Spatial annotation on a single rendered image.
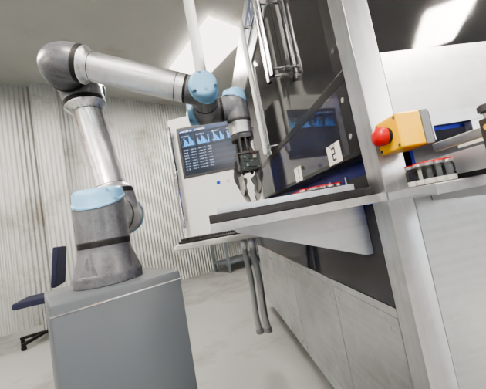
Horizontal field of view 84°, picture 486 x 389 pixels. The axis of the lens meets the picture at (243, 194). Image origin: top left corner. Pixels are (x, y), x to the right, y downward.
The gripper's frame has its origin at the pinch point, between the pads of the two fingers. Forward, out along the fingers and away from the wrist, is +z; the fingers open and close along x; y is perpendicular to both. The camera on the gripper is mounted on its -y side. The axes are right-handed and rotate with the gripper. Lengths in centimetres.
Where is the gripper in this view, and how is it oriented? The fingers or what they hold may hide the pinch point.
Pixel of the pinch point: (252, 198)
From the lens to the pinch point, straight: 86.5
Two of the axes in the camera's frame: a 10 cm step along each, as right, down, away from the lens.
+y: 1.1, -1.0, -9.9
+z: 1.9, 9.8, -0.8
